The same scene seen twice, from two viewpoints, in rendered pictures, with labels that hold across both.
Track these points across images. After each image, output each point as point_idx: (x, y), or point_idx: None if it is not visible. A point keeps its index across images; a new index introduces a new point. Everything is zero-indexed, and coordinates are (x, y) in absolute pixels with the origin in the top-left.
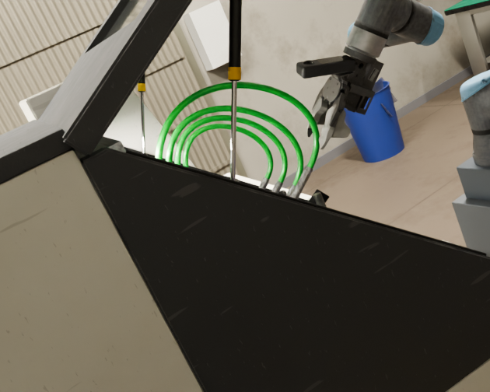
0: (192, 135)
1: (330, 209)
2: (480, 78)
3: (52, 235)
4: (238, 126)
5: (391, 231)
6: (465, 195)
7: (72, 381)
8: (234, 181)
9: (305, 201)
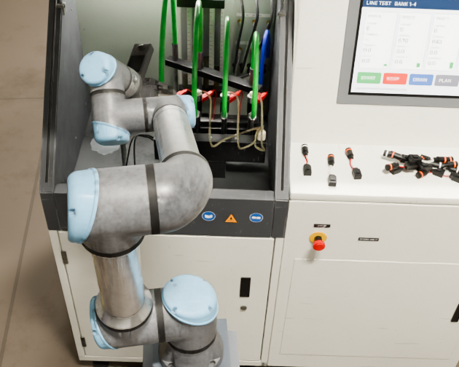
0: (254, 32)
1: (51, 60)
2: (179, 284)
3: None
4: (254, 66)
5: (44, 100)
6: (231, 345)
7: None
8: (54, 1)
9: (279, 180)
